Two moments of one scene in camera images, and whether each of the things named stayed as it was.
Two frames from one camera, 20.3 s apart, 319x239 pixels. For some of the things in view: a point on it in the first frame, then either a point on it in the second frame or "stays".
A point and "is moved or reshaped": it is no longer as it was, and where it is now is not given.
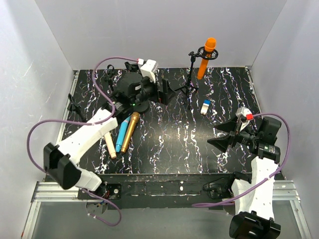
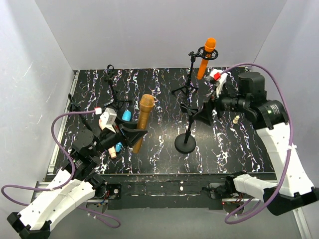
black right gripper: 234,136 to 214,107
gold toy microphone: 134,118 is moved or reshaped
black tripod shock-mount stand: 208,54 stays
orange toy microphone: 210,45 stays
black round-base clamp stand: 143,105 to 185,143
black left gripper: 158,90 to 121,135
